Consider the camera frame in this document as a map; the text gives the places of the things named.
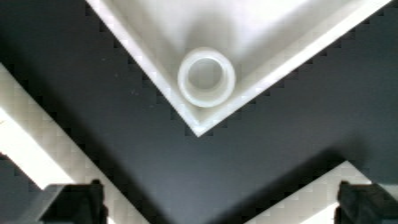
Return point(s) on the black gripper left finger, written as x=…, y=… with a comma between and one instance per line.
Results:
x=76, y=206

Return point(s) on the white square tabletop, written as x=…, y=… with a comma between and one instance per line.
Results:
x=217, y=47

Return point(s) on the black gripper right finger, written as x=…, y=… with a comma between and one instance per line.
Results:
x=366, y=205

